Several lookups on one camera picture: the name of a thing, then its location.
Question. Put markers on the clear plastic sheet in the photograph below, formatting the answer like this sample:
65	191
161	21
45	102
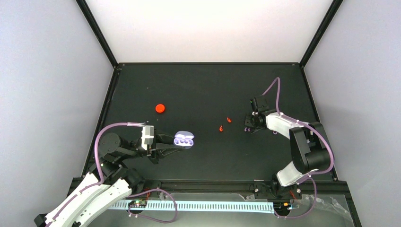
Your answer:
312	209

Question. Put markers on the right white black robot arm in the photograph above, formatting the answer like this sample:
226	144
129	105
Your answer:
310	151

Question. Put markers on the right circuit board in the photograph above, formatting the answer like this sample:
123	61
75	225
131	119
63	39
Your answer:
285	206

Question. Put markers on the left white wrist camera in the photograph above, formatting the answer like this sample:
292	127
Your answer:
147	136

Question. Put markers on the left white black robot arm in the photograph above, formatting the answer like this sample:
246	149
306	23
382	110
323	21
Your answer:
109	179

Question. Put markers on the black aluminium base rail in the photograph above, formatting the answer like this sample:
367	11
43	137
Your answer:
187	186

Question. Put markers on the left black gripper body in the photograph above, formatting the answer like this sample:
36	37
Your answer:
154	158

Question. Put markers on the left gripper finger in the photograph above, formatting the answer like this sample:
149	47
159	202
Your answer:
165	138
164	150

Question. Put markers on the left circuit board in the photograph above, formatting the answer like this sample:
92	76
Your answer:
137	204

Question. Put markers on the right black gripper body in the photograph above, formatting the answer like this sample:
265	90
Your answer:
250	123

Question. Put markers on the circuit board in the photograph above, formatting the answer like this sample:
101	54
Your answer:
285	206
137	204

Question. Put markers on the light blue slotted cable duct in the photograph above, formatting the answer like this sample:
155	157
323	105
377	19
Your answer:
207	206

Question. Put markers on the orange round case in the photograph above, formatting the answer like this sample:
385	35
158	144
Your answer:
160	108

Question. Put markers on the lavender earbud charging case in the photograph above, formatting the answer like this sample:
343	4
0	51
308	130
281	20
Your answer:
184	139

